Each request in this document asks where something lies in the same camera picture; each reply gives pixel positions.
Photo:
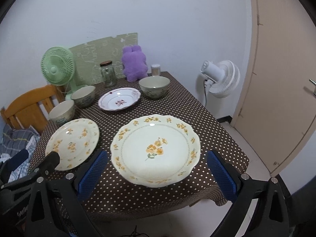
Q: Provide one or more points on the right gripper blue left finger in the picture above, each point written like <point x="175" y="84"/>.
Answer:
<point x="88" y="174"/>

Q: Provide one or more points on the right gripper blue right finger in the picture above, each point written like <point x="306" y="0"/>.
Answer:
<point x="226" y="176"/>

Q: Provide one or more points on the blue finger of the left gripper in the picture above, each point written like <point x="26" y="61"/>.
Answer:
<point x="13" y="163"/>

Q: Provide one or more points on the beaded yellow-flower plate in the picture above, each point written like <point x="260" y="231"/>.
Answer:
<point x="75" y="141"/>

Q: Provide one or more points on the floral bowl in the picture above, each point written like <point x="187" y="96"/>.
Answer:
<point x="63" y="112"/>
<point x="84" y="96"/>

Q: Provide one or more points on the large scalloped yellow-flower plate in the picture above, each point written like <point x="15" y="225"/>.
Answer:
<point x="155" y="150"/>

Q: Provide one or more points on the white plate red pattern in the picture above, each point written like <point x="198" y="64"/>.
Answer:
<point x="119" y="99"/>

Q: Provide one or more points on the large green-rim bowl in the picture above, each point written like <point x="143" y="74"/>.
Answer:
<point x="154" y="87"/>

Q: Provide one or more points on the plaid clothes pile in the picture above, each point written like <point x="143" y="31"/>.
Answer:
<point x="12" y="142"/>

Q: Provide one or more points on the wooden chair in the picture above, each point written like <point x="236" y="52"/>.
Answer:
<point x="25" y="110"/>

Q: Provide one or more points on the green desk fan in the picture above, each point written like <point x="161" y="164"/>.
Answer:
<point x="58" y="68"/>

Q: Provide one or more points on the white floor fan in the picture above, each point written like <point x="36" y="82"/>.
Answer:
<point x="223" y="77"/>

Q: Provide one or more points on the glass jar black lid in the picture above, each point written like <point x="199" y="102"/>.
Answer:
<point x="108" y="73"/>

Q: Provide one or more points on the purple plush toy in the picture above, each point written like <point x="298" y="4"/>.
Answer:
<point x="134" y="63"/>

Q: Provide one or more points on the cotton swab container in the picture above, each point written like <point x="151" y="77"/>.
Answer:
<point x="155" y="69"/>

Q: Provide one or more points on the green patterned wall mat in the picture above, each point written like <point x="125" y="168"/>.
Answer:
<point x="88" y="57"/>

